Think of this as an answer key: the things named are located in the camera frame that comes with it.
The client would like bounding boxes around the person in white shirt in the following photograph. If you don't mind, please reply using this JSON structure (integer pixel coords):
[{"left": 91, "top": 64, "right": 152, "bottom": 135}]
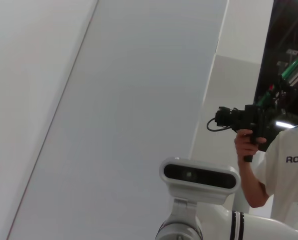
[{"left": 255, "top": 72, "right": 298, "bottom": 226}]

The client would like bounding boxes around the black video camera cable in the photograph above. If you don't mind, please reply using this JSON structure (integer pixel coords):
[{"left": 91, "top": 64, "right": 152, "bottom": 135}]
[{"left": 206, "top": 117, "right": 237, "bottom": 133}]

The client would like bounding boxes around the silver robot neck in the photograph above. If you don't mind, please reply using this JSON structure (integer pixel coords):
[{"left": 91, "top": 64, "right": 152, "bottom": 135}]
[{"left": 156, "top": 197, "right": 204, "bottom": 240}]

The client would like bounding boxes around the person's bare hand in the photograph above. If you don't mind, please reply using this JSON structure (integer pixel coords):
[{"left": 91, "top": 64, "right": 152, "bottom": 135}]
[{"left": 234, "top": 129, "right": 267, "bottom": 163}]

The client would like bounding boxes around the black handheld video camera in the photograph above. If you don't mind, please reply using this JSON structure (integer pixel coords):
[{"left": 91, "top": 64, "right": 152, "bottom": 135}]
[{"left": 215, "top": 104, "right": 287, "bottom": 163}]

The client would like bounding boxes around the person's bare forearm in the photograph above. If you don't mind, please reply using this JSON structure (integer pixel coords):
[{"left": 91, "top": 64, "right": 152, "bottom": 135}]
[{"left": 238, "top": 154, "right": 270, "bottom": 209}]

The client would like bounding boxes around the silver robot head camera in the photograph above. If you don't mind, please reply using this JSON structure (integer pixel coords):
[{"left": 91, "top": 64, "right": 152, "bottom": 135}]
[{"left": 159, "top": 156, "right": 241, "bottom": 205}]

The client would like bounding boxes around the green metal pole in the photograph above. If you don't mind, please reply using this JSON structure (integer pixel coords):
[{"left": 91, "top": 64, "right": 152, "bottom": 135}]
[{"left": 257, "top": 44, "right": 298, "bottom": 108}]

